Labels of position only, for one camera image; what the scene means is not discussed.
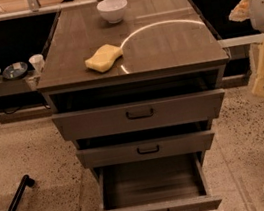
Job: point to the grey side shelf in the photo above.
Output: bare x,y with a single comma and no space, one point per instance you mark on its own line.
23,85

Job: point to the grey drawer cabinet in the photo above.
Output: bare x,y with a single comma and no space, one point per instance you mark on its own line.
167,51

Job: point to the dark glazed bowl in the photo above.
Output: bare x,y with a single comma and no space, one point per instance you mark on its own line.
15,71

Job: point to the yellow sponge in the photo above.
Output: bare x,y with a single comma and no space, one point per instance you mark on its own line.
104,58

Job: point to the grey top drawer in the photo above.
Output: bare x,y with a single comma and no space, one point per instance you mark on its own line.
136,116

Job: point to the white paper cup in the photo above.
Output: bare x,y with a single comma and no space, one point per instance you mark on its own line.
37,61

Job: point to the grey middle drawer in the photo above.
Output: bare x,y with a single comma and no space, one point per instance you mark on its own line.
127,148

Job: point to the grey drawer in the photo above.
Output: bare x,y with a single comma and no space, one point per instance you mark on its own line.
127,148
175,183
136,116

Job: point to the grey bottom drawer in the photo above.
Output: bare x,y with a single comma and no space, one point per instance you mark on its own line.
175,183

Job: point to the white bowl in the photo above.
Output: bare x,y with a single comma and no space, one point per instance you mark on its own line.
112,10

